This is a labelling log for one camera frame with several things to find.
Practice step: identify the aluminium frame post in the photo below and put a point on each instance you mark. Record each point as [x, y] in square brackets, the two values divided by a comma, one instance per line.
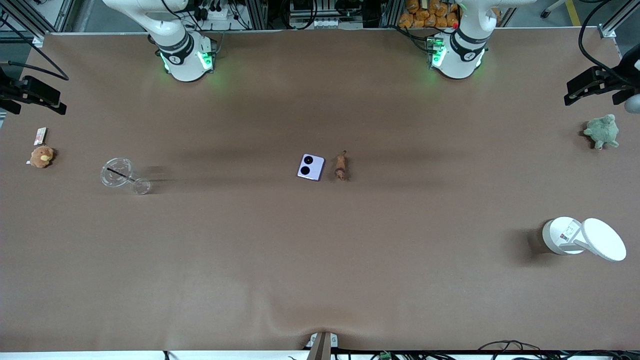
[389, 12]
[257, 12]

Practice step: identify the short white power strip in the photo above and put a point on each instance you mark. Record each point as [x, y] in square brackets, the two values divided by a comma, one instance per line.
[217, 14]

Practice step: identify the aluminium frame diagonal strut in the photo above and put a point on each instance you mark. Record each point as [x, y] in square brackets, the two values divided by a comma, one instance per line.
[25, 22]
[612, 25]

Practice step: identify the small white red packet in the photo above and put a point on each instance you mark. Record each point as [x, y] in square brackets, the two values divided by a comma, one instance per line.
[40, 136]

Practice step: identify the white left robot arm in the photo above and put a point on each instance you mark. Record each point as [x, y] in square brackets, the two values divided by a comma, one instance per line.
[460, 62]

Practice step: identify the orange plush toys heap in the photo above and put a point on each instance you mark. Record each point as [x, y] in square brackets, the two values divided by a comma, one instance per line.
[425, 14]

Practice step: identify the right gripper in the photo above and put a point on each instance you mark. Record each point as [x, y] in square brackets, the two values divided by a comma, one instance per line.
[5, 90]

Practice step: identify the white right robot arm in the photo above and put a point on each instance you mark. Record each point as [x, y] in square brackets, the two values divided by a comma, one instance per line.
[182, 65]

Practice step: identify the black straw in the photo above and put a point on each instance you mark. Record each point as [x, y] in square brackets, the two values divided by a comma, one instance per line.
[120, 174]

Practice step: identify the white bin with lid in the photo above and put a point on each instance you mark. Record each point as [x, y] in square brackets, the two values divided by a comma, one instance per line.
[602, 240]

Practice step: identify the lavender flip phone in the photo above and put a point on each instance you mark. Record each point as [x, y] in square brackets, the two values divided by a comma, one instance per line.
[311, 169]

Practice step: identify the long white power strip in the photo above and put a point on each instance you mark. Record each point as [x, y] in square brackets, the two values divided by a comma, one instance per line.
[325, 23]

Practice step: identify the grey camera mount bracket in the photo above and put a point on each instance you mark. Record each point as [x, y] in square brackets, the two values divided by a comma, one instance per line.
[321, 347]

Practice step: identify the brown lion statue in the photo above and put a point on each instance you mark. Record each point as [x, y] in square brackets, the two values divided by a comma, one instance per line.
[341, 167]

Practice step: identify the green terminal connector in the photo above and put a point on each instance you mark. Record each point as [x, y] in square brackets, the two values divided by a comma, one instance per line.
[385, 356]

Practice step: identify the brown plush toy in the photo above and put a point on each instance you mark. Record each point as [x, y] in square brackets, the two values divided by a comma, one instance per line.
[41, 156]

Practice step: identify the clear plastic cup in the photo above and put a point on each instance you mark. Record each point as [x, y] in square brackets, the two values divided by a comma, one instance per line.
[112, 179]

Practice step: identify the green plush turtle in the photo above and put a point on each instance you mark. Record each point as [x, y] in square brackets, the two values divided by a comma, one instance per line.
[602, 131]

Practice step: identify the white chair base leg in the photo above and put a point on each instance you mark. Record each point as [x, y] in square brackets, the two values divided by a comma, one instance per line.
[550, 9]

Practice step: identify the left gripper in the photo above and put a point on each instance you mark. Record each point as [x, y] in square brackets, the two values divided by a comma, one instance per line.
[621, 76]

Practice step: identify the brown table cover sheet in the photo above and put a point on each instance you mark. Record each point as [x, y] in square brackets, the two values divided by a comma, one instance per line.
[320, 275]

